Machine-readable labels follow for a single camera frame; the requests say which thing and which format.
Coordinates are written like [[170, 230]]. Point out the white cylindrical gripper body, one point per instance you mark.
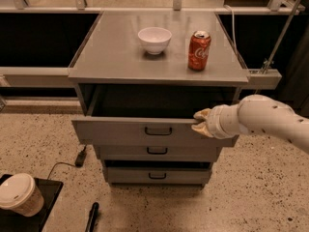
[[215, 122]]

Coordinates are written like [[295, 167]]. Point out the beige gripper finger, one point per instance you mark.
[[202, 114], [202, 129]]

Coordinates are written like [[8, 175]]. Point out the grey top drawer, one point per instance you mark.
[[147, 115]]

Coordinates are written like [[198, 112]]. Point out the grey drawer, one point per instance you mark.
[[147, 115], [157, 153], [146, 175]]

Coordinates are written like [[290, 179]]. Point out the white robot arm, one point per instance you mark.
[[255, 114]]

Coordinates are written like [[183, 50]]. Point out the grey metal drawer cabinet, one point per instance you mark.
[[113, 55]]

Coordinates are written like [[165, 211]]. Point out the grey middle drawer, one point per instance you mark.
[[157, 153]]

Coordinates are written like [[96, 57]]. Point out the grey bottom drawer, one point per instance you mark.
[[146, 175]]

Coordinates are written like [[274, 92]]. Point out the red cola can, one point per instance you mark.
[[198, 53]]

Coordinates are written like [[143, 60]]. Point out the white ceramic bowl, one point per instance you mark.
[[154, 39]]

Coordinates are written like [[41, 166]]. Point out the black marker pen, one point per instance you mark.
[[93, 214]]

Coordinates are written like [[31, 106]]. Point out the white lidded paper cup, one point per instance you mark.
[[21, 195]]

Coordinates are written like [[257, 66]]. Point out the black side table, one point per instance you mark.
[[14, 222]]

